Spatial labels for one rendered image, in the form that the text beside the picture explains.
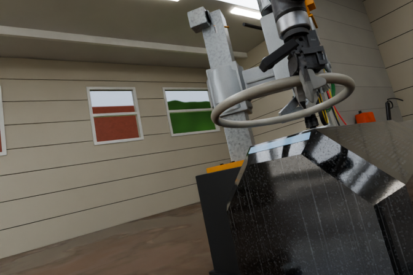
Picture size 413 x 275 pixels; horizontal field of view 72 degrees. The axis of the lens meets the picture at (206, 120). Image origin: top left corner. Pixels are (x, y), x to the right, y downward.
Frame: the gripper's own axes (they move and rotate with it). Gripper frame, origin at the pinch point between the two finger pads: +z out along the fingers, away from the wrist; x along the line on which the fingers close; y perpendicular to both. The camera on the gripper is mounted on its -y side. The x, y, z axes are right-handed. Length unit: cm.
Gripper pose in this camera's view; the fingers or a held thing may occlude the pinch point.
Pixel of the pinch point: (305, 102)
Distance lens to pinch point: 80.7
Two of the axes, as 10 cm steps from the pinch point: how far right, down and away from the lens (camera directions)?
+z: 1.6, 9.6, -2.3
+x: 0.0, 2.3, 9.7
